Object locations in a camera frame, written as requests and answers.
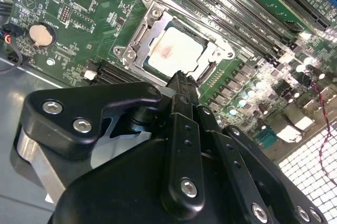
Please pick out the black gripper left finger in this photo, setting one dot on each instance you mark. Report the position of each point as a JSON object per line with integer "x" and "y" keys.
{"x": 65, "y": 118}

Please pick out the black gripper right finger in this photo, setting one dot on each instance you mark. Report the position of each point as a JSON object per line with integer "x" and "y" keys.
{"x": 237, "y": 155}

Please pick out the silver square CPU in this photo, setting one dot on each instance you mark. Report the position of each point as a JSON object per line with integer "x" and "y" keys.
{"x": 176, "y": 50}

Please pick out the metal socket cover frame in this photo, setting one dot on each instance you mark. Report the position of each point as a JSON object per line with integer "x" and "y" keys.
{"x": 162, "y": 23}

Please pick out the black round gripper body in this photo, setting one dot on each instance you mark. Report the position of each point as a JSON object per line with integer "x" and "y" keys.
{"x": 118, "y": 195}

